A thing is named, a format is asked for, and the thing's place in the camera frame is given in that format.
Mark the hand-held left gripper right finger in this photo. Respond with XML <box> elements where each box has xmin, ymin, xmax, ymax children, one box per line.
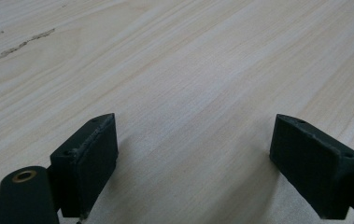
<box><xmin>269</xmin><ymin>113</ymin><xmax>354</xmax><ymax>220</ymax></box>

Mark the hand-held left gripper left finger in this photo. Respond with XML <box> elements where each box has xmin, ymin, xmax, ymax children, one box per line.
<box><xmin>50</xmin><ymin>112</ymin><xmax>120</xmax><ymax>219</ymax></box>

